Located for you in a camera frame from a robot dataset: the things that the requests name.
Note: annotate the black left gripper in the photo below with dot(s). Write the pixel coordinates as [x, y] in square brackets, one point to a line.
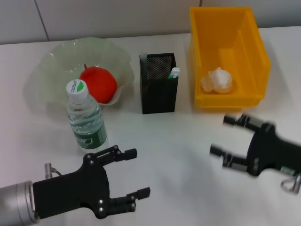
[70, 190]

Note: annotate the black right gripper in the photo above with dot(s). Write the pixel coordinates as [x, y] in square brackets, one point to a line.
[272, 150]

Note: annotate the white paper ball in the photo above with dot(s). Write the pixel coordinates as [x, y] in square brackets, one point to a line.
[217, 81]

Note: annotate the clear green-label water bottle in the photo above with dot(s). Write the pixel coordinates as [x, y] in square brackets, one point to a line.
[87, 122]

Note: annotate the green utility knife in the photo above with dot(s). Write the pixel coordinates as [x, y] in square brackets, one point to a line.
[174, 73]

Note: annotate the orange fruit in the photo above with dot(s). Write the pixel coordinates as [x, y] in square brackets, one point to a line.
[101, 82]

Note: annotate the black mesh pen holder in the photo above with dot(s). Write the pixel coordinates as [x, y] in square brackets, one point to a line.
[160, 99]

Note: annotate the pale green glass fruit plate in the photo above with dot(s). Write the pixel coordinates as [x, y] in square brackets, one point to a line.
[58, 61]

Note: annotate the yellow plastic bin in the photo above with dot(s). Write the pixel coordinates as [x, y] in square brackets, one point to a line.
[225, 47]

